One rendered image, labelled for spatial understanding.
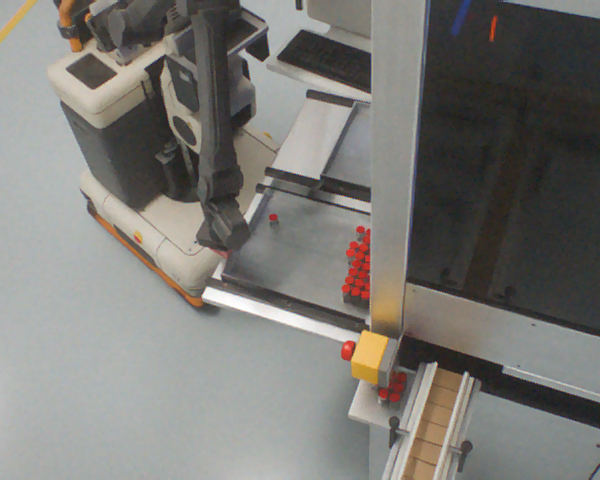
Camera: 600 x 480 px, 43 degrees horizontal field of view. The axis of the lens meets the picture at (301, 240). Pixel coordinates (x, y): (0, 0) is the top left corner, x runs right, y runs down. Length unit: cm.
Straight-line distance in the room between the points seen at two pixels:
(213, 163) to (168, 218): 115
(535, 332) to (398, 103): 53
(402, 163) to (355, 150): 86
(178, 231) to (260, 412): 66
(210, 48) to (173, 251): 122
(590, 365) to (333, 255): 64
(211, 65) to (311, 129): 60
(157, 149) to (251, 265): 91
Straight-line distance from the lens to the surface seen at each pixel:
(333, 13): 238
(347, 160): 193
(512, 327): 137
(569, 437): 171
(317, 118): 204
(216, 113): 150
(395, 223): 121
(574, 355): 140
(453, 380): 156
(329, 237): 179
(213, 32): 146
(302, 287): 172
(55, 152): 340
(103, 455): 261
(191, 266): 253
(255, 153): 278
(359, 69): 224
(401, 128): 104
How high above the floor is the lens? 234
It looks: 55 degrees down
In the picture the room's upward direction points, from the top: 7 degrees counter-clockwise
